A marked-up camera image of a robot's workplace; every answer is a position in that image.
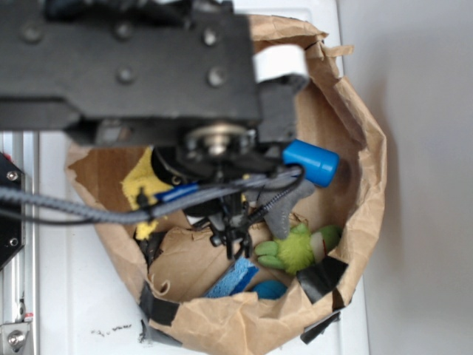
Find grey sleeved cable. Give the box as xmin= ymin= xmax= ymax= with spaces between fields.
xmin=0 ymin=164 xmax=306 ymax=226

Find brown paper bag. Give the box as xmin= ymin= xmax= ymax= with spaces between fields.
xmin=65 ymin=13 xmax=388 ymax=355

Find green plush toy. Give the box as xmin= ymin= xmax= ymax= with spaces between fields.
xmin=254 ymin=223 xmax=343 ymax=276

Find grey plush toy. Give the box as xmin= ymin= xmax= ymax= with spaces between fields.
xmin=245 ymin=177 xmax=316 ymax=240

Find aluminium frame rail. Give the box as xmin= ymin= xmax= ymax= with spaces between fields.
xmin=1 ymin=132 xmax=40 ymax=354

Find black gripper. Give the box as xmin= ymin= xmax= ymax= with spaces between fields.
xmin=149 ymin=44 xmax=309 ymax=259

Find blue plastic bottle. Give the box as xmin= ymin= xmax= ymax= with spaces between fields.
xmin=282 ymin=140 xmax=340 ymax=188

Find silver corner bracket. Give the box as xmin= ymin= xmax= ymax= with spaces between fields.
xmin=1 ymin=322 xmax=33 ymax=355

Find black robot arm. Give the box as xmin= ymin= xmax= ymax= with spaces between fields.
xmin=1 ymin=1 xmax=308 ymax=259

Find yellow cloth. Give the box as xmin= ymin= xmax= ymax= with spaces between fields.
xmin=121 ymin=147 xmax=171 ymax=240

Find blue sponge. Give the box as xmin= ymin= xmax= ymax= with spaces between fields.
xmin=203 ymin=258 xmax=259 ymax=298

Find blue ball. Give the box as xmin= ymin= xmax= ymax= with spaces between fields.
xmin=252 ymin=280 xmax=287 ymax=300

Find black metal bracket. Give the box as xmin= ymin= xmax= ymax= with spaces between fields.
xmin=1 ymin=152 xmax=24 ymax=270

